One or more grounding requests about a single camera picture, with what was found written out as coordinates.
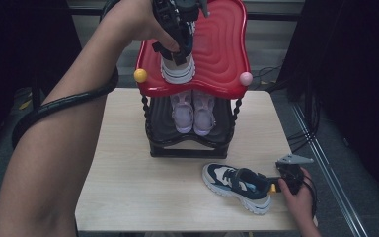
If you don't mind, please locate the yellow floor tape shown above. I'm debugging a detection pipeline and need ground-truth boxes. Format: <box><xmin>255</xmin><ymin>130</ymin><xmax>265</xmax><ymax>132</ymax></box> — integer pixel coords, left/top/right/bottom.
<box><xmin>17</xmin><ymin>99</ymin><xmax>33</xmax><ymax>111</ymax></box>

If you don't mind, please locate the metal floor rail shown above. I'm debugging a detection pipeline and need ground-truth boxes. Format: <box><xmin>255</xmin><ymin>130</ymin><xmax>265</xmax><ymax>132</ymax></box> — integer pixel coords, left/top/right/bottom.
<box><xmin>290</xmin><ymin>102</ymin><xmax>370</xmax><ymax>237</ymax></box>

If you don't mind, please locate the person's right hand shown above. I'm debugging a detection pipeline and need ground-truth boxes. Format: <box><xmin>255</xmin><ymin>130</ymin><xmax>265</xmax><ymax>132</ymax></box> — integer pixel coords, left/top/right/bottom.
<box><xmin>277</xmin><ymin>167</ymin><xmax>316</xmax><ymax>220</ymax></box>

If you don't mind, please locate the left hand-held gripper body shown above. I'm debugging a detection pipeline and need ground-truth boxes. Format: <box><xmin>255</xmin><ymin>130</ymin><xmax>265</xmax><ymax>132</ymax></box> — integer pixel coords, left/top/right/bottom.
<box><xmin>151</xmin><ymin>0</ymin><xmax>211</xmax><ymax>59</ymax></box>

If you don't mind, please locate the red and black shoe rack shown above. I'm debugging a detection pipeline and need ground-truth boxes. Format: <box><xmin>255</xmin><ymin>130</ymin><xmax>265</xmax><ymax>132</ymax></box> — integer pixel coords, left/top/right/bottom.
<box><xmin>133</xmin><ymin>0</ymin><xmax>254</xmax><ymax>160</ymax></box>

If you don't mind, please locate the dark curtain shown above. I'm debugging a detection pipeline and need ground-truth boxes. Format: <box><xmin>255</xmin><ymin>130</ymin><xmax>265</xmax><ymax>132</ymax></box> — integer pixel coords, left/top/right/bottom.
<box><xmin>275</xmin><ymin>0</ymin><xmax>379</xmax><ymax>205</ymax></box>
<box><xmin>0</xmin><ymin>0</ymin><xmax>84</xmax><ymax>162</ymax></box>

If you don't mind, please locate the black corrugated left gripper cable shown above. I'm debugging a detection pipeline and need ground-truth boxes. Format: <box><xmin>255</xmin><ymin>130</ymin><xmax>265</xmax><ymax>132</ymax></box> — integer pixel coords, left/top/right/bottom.
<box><xmin>11</xmin><ymin>0</ymin><xmax>120</xmax><ymax>150</ymax></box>

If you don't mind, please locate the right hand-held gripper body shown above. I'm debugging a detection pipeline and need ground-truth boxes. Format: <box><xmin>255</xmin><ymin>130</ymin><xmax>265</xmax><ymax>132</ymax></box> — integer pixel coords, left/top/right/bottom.
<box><xmin>274</xmin><ymin>153</ymin><xmax>315</xmax><ymax>196</ymax></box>

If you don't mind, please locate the person's left hand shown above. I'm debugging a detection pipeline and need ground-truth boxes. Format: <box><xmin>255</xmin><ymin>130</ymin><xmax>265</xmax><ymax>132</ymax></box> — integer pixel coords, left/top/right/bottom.
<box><xmin>120</xmin><ymin>0</ymin><xmax>182</xmax><ymax>53</ymax></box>

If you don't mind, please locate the white and navy sneaker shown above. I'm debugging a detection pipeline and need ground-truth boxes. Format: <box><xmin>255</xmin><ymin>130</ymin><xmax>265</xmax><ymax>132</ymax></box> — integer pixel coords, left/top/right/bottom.
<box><xmin>201</xmin><ymin>162</ymin><xmax>273</xmax><ymax>216</ymax></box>
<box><xmin>160</xmin><ymin>19</ymin><xmax>197</xmax><ymax>85</ymax></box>

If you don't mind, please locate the black floor cable bundle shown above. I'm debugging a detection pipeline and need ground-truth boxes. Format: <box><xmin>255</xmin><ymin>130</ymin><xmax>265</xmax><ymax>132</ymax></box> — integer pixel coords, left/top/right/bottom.
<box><xmin>252</xmin><ymin>63</ymin><xmax>320</xmax><ymax>154</ymax></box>

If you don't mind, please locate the black metal stand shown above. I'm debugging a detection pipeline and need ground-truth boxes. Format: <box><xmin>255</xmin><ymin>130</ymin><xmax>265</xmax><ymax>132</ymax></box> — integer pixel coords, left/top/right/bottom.
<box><xmin>29</xmin><ymin>74</ymin><xmax>47</xmax><ymax>113</ymax></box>

